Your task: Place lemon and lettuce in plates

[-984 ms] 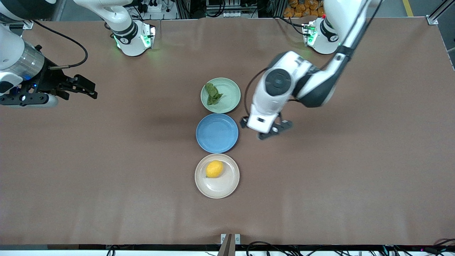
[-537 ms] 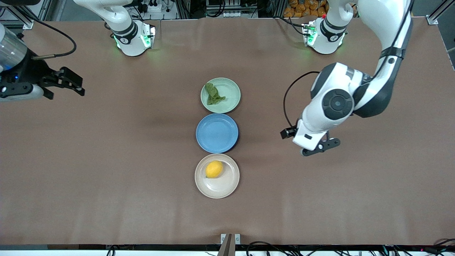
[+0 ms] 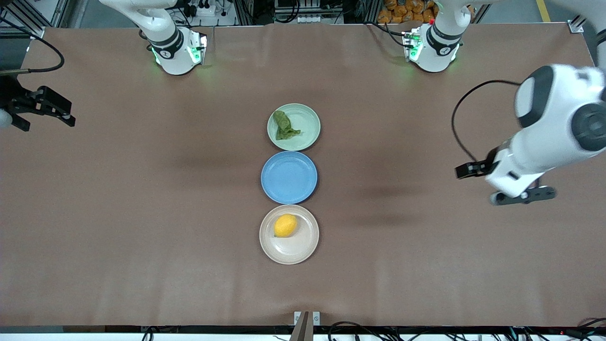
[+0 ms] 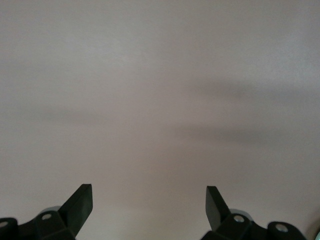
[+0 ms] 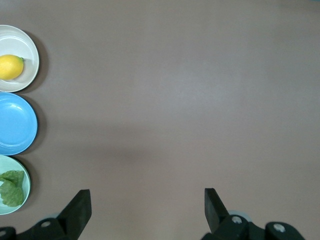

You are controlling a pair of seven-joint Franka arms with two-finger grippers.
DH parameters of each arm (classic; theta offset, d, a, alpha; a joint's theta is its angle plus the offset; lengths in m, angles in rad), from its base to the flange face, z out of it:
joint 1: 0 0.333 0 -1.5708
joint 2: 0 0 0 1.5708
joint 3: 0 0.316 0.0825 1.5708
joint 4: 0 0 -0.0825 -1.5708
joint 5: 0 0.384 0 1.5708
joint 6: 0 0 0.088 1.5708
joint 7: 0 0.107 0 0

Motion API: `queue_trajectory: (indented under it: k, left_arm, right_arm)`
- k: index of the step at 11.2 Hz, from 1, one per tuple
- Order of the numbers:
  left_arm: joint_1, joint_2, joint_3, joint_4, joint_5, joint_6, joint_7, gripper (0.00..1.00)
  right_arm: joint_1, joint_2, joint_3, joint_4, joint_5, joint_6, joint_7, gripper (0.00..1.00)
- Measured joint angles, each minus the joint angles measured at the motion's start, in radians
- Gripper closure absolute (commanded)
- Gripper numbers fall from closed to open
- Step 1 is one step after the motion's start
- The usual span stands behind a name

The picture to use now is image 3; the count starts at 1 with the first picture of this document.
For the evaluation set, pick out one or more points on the aluminium frame post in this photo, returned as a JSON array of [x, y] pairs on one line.
[[28, 21], [580, 21]]

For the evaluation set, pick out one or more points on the beige plate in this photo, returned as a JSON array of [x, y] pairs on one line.
[[296, 248]]

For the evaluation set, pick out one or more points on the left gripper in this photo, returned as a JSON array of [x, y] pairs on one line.
[[479, 168]]

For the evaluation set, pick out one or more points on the brown table cover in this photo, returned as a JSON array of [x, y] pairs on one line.
[[142, 260]]

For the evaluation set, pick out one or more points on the green lettuce leaf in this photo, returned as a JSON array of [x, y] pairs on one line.
[[284, 127]]

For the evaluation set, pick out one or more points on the yellow lemon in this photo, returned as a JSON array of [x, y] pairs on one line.
[[285, 225]]

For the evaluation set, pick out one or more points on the light green plate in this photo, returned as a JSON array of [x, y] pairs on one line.
[[305, 128]]

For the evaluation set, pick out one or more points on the white power strip with plugs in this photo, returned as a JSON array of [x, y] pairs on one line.
[[202, 8]]

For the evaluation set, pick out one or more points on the blue plate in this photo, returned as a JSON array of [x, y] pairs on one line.
[[289, 177]]

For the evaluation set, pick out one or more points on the white socket strip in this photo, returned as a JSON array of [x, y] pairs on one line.
[[312, 19]]

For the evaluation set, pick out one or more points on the pile of orange items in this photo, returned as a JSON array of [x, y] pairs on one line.
[[407, 10]]

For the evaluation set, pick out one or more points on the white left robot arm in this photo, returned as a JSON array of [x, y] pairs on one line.
[[558, 109]]

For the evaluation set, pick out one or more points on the grey metal bracket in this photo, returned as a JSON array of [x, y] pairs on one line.
[[306, 327]]

